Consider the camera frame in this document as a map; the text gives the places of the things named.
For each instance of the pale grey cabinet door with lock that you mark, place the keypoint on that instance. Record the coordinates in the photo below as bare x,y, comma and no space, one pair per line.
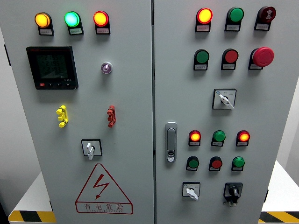
257,116

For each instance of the large red stop button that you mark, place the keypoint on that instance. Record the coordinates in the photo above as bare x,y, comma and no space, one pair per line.
263,56

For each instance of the small red lit lamp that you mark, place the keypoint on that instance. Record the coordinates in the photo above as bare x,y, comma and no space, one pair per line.
243,136
195,136

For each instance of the black yellow striped tape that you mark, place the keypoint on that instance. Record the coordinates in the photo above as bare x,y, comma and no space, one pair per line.
30,217
280,217

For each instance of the large green lit lamp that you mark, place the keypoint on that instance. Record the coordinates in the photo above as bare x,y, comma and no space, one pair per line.
72,19

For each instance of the black display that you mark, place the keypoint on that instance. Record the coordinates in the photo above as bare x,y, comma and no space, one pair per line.
52,67

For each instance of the large red lit lamp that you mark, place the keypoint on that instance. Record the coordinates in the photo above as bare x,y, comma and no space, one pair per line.
101,18
204,16

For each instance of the large yellow lit lamp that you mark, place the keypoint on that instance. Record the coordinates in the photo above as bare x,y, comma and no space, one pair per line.
42,20

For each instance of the small label plate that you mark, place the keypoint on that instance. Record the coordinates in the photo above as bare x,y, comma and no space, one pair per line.
203,28
228,66
232,27
214,169
191,169
103,30
255,66
194,143
200,67
216,144
237,169
45,32
76,31
262,26
242,143

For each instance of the small green push button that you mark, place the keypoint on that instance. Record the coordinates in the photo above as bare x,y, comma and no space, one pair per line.
193,163

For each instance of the large red push button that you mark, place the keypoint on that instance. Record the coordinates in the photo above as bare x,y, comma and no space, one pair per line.
230,56

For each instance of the small green lamp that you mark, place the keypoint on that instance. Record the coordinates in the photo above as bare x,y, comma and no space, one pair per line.
219,136
238,162

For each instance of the red warning triangle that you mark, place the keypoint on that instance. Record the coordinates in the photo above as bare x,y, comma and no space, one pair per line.
104,206

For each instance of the silver door lock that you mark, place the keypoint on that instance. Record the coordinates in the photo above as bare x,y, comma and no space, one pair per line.
170,142

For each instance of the dark red buzzer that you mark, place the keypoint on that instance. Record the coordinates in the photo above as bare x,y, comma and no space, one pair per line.
267,13

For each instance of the large green push button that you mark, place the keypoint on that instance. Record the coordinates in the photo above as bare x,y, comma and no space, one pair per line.
202,56

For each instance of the large green unlit lamp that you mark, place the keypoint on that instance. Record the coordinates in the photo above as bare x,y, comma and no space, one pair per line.
236,14

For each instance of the small red push button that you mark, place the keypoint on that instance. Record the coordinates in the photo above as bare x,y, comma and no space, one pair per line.
216,163

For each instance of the pale grey cabinet door with display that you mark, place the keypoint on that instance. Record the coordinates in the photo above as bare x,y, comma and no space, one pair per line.
130,105

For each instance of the white lamp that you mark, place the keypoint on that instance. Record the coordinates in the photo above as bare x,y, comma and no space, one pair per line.
106,67

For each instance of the black door hinge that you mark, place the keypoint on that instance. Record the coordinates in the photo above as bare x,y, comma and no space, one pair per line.
7,54
266,196
51,205

